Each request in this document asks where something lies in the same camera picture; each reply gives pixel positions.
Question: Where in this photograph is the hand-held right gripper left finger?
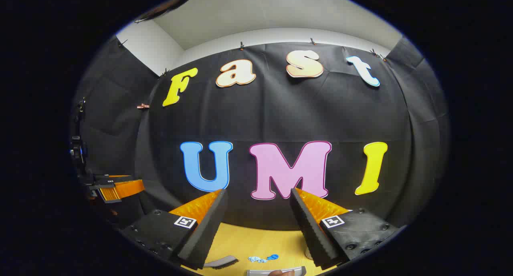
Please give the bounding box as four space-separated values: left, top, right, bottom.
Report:
119 189 229 270

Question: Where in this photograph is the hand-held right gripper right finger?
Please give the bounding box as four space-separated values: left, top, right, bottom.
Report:
289 188 401 271

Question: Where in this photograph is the grey small broom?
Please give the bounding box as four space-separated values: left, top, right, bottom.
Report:
204 255 239 269

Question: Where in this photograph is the grey dustpan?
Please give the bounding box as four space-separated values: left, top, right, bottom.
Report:
246 266 307 276

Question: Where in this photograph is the wooden desktop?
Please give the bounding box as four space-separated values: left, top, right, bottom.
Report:
180 222 345 276

